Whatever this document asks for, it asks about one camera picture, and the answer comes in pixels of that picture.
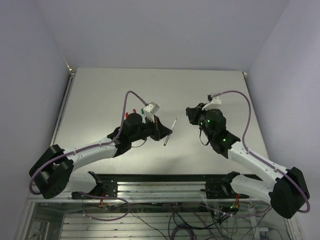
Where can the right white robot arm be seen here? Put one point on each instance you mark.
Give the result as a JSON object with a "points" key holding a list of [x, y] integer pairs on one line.
{"points": [[282, 188]]}

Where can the green marker pen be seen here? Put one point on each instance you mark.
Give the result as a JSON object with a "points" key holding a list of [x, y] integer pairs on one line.
{"points": [[143, 116]]}

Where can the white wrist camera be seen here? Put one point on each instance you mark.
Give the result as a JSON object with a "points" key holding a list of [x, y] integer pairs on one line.
{"points": [[150, 111], [214, 102]]}

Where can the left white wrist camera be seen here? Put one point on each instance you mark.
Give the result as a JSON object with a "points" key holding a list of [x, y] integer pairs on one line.
{"points": [[150, 111]]}

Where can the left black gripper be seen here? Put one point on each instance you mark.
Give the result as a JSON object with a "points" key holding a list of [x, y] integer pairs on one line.
{"points": [[159, 131]]}

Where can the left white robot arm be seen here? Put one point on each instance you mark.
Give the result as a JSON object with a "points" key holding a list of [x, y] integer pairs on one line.
{"points": [[53, 172]]}

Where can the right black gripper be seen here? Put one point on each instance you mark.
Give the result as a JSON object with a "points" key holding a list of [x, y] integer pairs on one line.
{"points": [[193, 113]]}

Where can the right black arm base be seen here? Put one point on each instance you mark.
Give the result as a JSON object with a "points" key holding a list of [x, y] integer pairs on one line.
{"points": [[218, 186]]}

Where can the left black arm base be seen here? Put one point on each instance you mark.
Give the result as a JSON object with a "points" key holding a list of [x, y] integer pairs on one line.
{"points": [[105, 187]]}

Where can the aluminium mounting rail frame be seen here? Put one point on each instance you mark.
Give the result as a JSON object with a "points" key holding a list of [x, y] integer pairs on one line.
{"points": [[155, 208]]}

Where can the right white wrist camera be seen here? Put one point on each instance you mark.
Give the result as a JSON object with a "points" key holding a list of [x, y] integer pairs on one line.
{"points": [[214, 102]]}

